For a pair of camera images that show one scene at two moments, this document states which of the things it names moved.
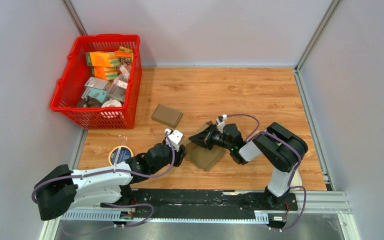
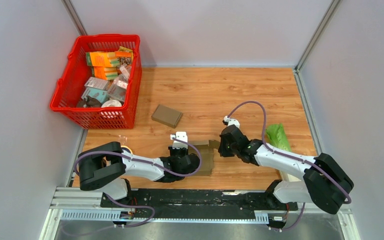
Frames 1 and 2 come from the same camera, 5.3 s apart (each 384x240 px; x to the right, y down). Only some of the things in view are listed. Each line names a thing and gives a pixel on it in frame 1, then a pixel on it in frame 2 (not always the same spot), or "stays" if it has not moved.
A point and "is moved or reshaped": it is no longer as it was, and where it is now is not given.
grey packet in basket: x=97 y=83 stays
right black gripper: x=204 y=138 → x=221 y=149
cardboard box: x=167 y=115 stays
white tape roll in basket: x=111 y=103 stays
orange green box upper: x=104 y=59 stays
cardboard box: x=202 y=157 is moved or reshaped
